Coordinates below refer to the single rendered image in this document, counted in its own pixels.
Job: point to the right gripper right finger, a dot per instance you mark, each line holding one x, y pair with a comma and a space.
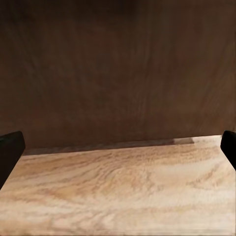
228, 146

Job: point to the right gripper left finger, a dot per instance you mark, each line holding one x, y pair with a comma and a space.
12, 146

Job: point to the cabinet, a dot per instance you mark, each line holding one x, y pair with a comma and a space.
85, 72

